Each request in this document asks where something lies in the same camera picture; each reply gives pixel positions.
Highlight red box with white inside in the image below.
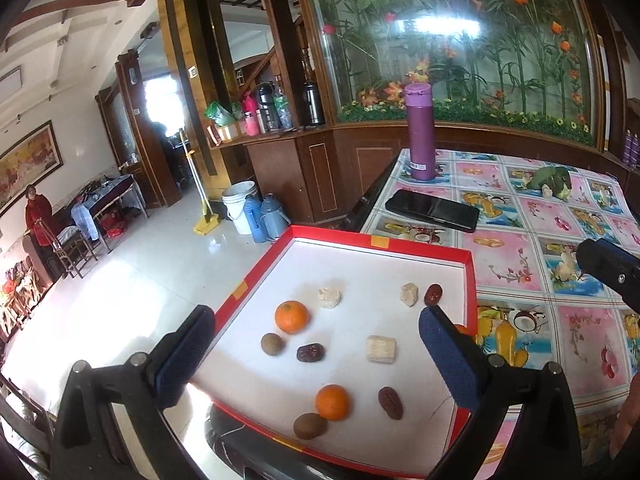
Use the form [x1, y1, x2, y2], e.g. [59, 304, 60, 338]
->
[212, 225, 478, 478]

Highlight wooden chair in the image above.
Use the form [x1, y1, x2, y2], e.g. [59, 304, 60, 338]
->
[47, 215, 98, 278]

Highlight green bag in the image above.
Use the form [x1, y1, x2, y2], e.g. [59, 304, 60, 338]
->
[205, 101, 236, 127]

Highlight clear plastic bottle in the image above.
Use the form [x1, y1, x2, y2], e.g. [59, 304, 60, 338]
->
[274, 82, 293, 130]

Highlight table with blue cloth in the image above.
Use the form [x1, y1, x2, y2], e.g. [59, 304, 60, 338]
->
[70, 175, 148, 241]

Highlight framed wall painting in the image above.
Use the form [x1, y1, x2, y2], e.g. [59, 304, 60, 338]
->
[0, 120, 65, 216]

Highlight steel thermos flask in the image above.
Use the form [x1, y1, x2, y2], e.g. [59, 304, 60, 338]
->
[304, 80, 326, 126]

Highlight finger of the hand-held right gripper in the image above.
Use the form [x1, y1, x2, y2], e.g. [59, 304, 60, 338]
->
[575, 237, 640, 306]

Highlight fruit printed tablecloth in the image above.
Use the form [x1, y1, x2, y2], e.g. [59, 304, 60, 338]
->
[360, 149, 640, 461]

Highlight purple thermos bottle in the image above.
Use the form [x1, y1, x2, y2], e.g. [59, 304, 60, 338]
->
[404, 82, 437, 182]

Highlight brown round fruit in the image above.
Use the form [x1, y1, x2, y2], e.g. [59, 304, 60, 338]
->
[293, 412, 329, 441]
[260, 333, 286, 360]

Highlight person's right hand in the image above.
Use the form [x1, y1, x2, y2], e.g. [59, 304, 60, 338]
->
[614, 400, 640, 456]

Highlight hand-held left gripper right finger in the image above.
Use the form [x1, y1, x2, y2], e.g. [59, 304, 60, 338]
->
[419, 304, 583, 480]

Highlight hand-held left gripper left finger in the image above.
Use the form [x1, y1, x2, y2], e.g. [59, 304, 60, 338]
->
[50, 304, 216, 480]

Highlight blue thermos jug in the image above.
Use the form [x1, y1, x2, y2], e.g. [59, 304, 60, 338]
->
[243, 195, 266, 243]

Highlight black smartphone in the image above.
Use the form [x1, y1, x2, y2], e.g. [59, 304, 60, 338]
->
[385, 188, 481, 233]

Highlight white bucket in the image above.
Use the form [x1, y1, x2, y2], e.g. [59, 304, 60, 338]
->
[221, 181, 258, 236]

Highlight black thermos flask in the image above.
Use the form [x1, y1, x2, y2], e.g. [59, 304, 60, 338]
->
[255, 82, 278, 131]

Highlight bamboo flower glass panel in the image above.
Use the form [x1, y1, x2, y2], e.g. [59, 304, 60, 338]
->
[300, 0, 606, 146]

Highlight blue kettle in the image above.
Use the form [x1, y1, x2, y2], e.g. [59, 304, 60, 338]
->
[260, 193, 292, 241]

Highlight wooden sideboard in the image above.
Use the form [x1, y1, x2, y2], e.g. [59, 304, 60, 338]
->
[215, 125, 401, 231]

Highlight pink bottle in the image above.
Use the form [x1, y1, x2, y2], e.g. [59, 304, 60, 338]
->
[241, 92, 261, 136]

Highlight yellow dustpan with handle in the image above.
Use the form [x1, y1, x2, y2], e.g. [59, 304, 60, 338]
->
[180, 130, 221, 235]

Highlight green leaf bundle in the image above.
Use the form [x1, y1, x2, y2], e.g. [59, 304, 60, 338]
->
[530, 166, 573, 196]

